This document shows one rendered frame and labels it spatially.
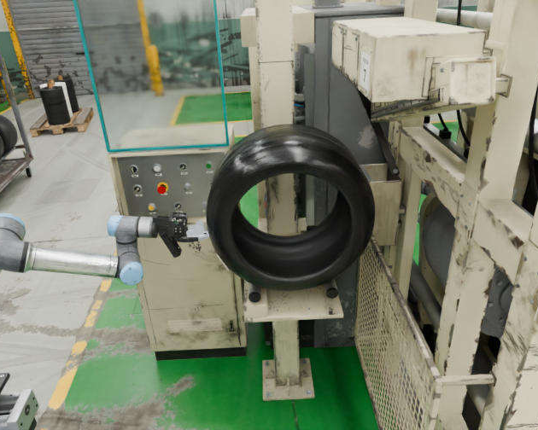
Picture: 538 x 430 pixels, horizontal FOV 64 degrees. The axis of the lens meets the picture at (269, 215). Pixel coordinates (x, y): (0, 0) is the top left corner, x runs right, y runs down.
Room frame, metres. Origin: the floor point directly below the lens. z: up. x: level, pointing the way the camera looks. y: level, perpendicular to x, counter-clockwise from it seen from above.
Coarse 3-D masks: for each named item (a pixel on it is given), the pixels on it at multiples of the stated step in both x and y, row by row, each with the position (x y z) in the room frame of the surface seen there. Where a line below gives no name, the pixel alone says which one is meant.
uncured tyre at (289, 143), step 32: (288, 128) 1.43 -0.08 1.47; (224, 160) 1.41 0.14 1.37; (256, 160) 1.27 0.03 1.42; (288, 160) 1.25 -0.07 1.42; (320, 160) 1.26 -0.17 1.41; (352, 160) 1.31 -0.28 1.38; (224, 192) 1.26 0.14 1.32; (352, 192) 1.25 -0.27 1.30; (224, 224) 1.25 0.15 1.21; (320, 224) 1.54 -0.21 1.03; (352, 224) 1.26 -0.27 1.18; (224, 256) 1.26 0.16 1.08; (256, 256) 1.47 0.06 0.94; (288, 256) 1.50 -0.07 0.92; (320, 256) 1.45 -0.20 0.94; (352, 256) 1.25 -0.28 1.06; (288, 288) 1.25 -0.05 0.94
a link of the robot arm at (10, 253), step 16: (0, 240) 1.13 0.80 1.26; (16, 240) 1.15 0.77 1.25; (0, 256) 1.10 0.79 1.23; (16, 256) 1.10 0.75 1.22; (32, 256) 1.13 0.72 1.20; (48, 256) 1.14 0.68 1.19; (64, 256) 1.16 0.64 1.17; (80, 256) 1.18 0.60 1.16; (96, 256) 1.21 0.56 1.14; (112, 256) 1.23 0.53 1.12; (128, 256) 1.27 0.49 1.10; (64, 272) 1.15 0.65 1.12; (80, 272) 1.16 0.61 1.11; (96, 272) 1.18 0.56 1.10; (112, 272) 1.19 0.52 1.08; (128, 272) 1.19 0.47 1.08
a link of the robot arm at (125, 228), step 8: (112, 216) 1.38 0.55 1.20; (120, 216) 1.38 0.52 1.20; (128, 216) 1.38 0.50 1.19; (112, 224) 1.34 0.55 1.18; (120, 224) 1.34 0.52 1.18; (128, 224) 1.34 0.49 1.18; (136, 224) 1.34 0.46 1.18; (112, 232) 1.34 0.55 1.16; (120, 232) 1.33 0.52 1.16; (128, 232) 1.33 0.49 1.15; (136, 232) 1.33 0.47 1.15; (120, 240) 1.33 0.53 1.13; (128, 240) 1.34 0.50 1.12
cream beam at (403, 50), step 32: (352, 32) 1.26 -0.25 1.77; (384, 32) 1.08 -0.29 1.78; (416, 32) 1.04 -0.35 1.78; (448, 32) 1.01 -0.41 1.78; (480, 32) 1.01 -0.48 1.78; (352, 64) 1.24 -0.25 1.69; (384, 64) 1.01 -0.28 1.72; (416, 64) 1.01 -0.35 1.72; (384, 96) 1.01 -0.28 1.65; (416, 96) 1.01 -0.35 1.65
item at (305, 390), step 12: (264, 360) 1.82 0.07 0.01; (300, 360) 1.81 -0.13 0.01; (264, 372) 1.74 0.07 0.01; (264, 384) 1.66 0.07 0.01; (300, 384) 1.63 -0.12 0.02; (312, 384) 1.64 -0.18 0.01; (264, 396) 1.58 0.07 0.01; (276, 396) 1.57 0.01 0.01; (288, 396) 1.57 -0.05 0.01; (300, 396) 1.57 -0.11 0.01; (312, 396) 1.56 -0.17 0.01
